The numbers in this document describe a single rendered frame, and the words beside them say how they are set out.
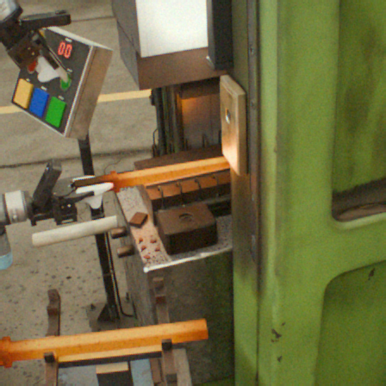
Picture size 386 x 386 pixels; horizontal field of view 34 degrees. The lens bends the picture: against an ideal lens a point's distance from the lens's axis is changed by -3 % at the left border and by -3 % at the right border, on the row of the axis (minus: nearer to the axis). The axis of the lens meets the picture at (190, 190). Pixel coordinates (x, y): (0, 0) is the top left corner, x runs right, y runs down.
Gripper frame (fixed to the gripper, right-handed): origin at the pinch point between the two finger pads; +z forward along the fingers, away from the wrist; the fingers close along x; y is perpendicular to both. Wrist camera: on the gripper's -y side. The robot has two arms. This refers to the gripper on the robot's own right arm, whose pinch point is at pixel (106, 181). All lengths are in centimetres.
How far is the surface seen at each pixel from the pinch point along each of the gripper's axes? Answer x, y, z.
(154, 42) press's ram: 12.6, -37.8, 11.0
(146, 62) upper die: 7.6, -31.7, 10.2
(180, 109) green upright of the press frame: -18.4, -5.7, 23.8
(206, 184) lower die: 6.5, 2.1, 22.6
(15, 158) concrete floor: -202, 102, -26
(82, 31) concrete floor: -392, 100, 42
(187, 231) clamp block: 19.6, 4.2, 13.8
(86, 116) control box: -40.2, 2.5, 1.3
